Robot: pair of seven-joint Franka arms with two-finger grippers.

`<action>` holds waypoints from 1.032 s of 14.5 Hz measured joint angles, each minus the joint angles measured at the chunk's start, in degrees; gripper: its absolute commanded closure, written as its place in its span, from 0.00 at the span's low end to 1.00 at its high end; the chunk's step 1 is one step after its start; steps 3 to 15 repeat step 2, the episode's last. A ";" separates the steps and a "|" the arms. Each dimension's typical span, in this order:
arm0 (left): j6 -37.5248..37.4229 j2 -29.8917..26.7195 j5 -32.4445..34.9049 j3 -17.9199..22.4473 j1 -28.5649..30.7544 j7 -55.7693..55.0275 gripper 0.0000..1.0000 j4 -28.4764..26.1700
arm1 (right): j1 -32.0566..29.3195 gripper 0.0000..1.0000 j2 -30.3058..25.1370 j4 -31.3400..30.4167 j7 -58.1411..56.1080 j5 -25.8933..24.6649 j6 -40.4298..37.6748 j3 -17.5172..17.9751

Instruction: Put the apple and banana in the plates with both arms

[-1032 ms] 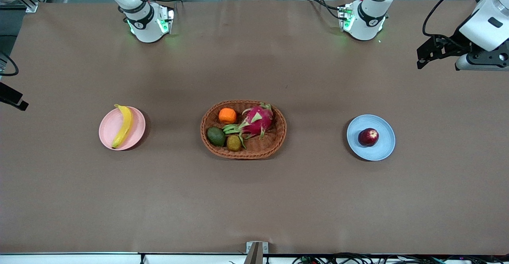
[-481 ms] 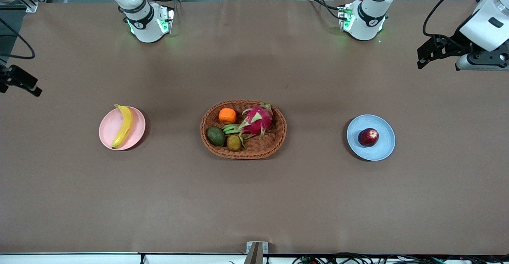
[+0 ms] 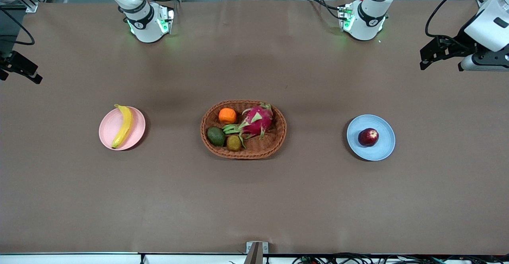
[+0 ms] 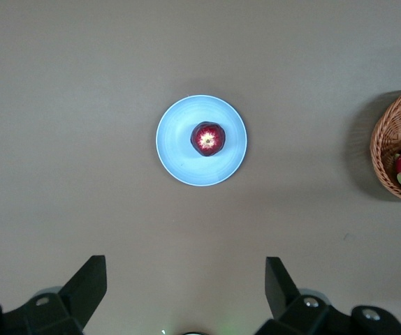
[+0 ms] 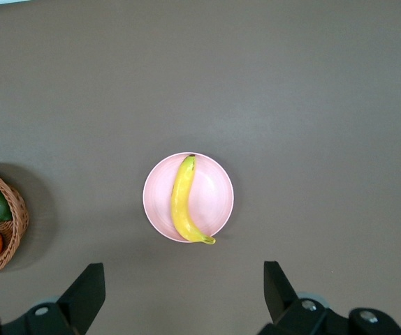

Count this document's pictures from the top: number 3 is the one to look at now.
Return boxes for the yellow banana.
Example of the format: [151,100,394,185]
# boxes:
[111,104,134,149]

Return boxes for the red apple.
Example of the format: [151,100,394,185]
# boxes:
[358,128,379,148]

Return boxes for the blue round plate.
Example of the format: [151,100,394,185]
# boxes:
[346,114,396,161]

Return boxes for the pink round plate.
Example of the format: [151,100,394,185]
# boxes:
[99,106,146,151]

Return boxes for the brown wicker basket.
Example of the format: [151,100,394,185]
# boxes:
[200,99,287,160]

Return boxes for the pink dragon fruit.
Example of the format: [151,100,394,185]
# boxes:
[222,102,274,149]

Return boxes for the green avocado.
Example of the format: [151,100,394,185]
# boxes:
[206,126,227,147]

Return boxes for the orange fruit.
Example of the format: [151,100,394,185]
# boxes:
[218,108,237,124]

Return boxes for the brown kiwi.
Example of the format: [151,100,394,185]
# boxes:
[226,134,242,152]

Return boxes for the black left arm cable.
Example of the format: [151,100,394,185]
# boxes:
[425,0,493,52]

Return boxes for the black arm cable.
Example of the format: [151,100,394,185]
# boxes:
[0,8,35,46]
[425,0,493,52]

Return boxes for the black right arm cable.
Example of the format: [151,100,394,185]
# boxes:
[0,8,35,46]

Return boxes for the black cable bundle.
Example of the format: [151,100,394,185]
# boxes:
[292,252,509,264]

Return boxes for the grey metal bracket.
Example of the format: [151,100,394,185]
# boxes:
[246,241,269,264]

